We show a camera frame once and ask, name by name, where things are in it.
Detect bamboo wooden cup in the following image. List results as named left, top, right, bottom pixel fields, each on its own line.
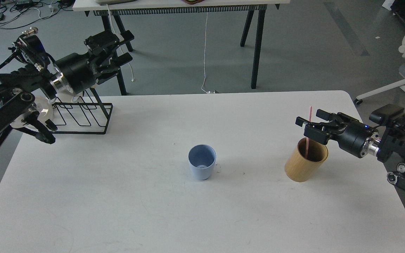
left=284, top=137, right=328, bottom=182

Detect white plastic container behind rack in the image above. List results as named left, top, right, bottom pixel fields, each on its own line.
left=71, top=91, right=85, bottom=103

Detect white background table black legs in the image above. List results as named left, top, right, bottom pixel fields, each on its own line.
left=72, top=0, right=290, bottom=89

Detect blue plastic cup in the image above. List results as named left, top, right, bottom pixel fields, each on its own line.
left=188, top=144, right=217, bottom=180

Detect floor cables and power strip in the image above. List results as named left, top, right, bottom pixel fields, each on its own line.
left=0, top=0, right=75, bottom=41

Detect white hanging cable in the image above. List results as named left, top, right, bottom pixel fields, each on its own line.
left=201, top=12, right=217, bottom=95

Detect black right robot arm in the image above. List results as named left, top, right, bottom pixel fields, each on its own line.
left=295, top=104, right=405, bottom=191

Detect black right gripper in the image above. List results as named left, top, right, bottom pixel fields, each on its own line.
left=295, top=109, right=374, bottom=157

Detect white braided cord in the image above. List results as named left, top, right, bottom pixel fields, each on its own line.
left=106, top=4, right=136, bottom=83

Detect black wire dish rack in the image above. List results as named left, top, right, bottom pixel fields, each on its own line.
left=51, top=88, right=114, bottom=135

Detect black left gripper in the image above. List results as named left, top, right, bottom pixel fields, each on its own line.
left=53, top=30, right=135, bottom=95

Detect pink chopstick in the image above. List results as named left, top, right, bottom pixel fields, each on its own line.
left=304, top=106, right=313, bottom=160

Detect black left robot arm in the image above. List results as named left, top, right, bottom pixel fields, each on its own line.
left=0, top=27, right=134, bottom=146

